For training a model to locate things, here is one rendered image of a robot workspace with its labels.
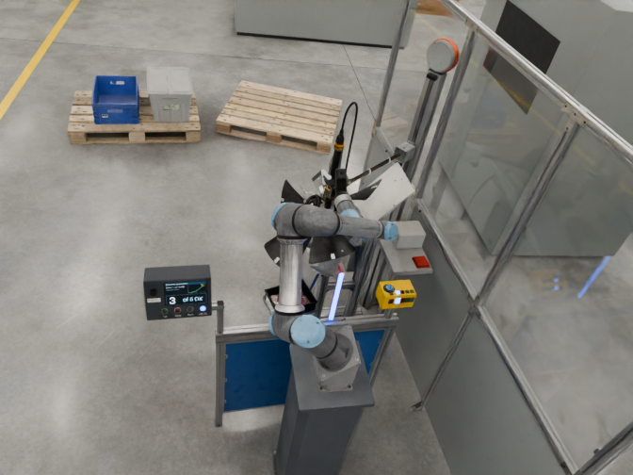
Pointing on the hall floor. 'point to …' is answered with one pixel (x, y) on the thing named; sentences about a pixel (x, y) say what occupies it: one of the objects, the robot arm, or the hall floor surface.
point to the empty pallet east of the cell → (281, 116)
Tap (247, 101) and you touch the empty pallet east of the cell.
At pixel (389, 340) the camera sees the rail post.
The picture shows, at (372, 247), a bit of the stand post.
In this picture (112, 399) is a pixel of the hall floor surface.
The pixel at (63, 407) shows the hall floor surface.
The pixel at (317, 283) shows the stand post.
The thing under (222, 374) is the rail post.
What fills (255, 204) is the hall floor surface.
